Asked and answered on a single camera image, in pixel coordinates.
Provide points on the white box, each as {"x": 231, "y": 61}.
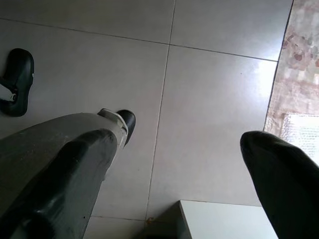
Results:
{"x": 219, "y": 221}

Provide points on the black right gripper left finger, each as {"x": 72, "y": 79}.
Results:
{"x": 62, "y": 189}

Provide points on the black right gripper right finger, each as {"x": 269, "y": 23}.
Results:
{"x": 286, "y": 189}

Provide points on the white textured floor mat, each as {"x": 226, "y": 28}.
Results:
{"x": 306, "y": 129}

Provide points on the brown patterned rug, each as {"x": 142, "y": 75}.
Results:
{"x": 299, "y": 62}

